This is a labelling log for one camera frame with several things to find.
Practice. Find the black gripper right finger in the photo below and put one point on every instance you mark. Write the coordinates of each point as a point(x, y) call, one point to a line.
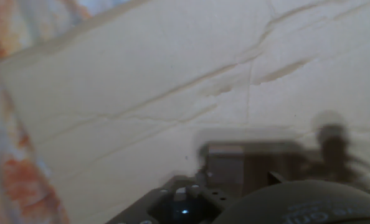
point(275, 178)

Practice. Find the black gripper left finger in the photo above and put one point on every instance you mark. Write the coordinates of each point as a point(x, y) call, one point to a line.
point(163, 194)

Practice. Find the small wooden block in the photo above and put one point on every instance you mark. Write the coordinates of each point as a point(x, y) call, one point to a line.
point(228, 168)

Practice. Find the brown cardboard sheet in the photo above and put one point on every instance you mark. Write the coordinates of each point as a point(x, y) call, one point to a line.
point(141, 77)

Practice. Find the orange marble patterned mat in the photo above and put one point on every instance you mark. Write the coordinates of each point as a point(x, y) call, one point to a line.
point(17, 171)

